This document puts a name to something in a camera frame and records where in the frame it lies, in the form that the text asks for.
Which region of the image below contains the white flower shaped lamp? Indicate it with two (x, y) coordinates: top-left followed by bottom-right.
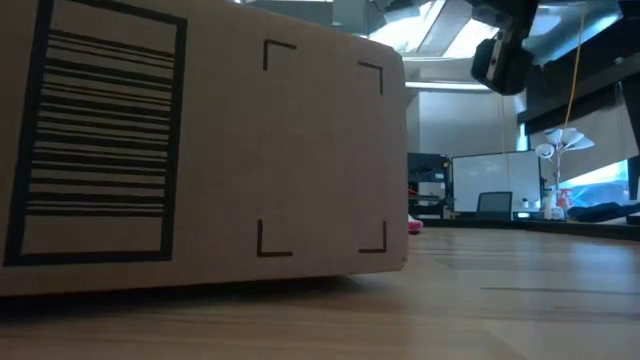
(534, 127), (596, 221)

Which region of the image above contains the white bottle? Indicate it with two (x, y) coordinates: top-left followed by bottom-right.
(541, 188), (559, 221)

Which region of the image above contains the yellow cable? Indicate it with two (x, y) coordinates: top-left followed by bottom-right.
(562, 8), (587, 132)

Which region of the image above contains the red spray bottle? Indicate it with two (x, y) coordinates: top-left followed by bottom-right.
(556, 187), (577, 212)

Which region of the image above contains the brown cardboard shipping box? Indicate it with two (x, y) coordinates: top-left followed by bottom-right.
(0, 0), (411, 299)

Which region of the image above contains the white board panel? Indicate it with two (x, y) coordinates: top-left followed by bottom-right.
(451, 149), (544, 214)

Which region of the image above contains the black bag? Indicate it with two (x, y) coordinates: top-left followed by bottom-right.
(566, 199), (640, 225)

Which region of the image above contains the black equipment rack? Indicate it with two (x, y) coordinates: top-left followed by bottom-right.
(406, 152), (452, 220)

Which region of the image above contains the black office chair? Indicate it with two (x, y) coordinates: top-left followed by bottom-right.
(475, 190), (514, 222)

